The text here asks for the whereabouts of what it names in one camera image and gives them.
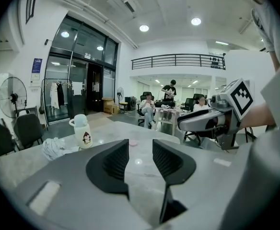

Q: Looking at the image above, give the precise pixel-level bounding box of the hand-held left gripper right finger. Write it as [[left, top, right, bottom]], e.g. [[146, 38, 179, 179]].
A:
[[152, 138, 246, 228]]

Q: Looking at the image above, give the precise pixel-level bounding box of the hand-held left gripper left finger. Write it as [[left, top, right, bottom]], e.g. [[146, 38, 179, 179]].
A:
[[14, 138, 153, 230]]

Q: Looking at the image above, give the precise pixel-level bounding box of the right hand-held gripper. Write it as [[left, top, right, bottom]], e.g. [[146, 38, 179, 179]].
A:
[[177, 77, 255, 151]]

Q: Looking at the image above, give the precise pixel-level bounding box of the person's right forearm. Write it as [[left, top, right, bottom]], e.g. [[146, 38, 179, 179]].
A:
[[240, 103, 276, 129]]

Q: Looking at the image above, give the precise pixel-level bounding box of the black office chair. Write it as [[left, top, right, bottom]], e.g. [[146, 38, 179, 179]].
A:
[[183, 93, 203, 146], [137, 92, 155, 127]]

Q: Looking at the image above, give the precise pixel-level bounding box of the small white table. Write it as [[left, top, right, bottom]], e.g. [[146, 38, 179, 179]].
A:
[[154, 106, 182, 137]]

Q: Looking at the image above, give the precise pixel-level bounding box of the light blue folded umbrella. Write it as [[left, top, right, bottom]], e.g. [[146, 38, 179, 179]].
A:
[[42, 137, 81, 162]]

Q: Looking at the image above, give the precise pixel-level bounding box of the white cartoon water bottle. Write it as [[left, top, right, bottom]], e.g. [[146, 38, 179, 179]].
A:
[[69, 114, 93, 150]]

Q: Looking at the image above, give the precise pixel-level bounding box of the black metal railing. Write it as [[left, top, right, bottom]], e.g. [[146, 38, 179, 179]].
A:
[[131, 53, 226, 71]]

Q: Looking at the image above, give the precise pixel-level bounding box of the black boxy appliance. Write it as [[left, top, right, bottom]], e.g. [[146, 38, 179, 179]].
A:
[[124, 96, 138, 112]]

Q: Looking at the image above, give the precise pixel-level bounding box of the small black standing fan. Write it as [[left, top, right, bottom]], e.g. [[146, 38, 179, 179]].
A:
[[116, 86, 125, 112]]

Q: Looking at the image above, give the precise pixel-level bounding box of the black hanging garment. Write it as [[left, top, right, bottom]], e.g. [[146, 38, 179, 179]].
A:
[[57, 83, 65, 106]]

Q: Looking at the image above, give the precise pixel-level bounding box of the black clothes rack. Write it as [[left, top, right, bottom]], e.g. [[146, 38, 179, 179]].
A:
[[41, 78, 73, 127]]

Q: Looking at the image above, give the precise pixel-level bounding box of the white hanging garment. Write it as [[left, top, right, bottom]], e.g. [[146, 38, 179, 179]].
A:
[[49, 82, 59, 109]]

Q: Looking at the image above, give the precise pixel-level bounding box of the white paper notice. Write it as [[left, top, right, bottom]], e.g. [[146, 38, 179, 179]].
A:
[[72, 81, 83, 96]]

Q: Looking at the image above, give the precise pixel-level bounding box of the glass entrance door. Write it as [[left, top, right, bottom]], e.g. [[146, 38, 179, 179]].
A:
[[45, 14, 119, 125]]

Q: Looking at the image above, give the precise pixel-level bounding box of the large black standing fan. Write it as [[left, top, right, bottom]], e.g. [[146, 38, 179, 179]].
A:
[[0, 76, 28, 119]]

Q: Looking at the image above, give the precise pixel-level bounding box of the ceiling air conditioner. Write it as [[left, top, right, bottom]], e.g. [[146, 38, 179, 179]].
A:
[[107, 0, 140, 14]]

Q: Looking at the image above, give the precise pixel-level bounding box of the blue wall poster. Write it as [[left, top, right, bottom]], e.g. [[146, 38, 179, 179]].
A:
[[33, 57, 43, 74]]

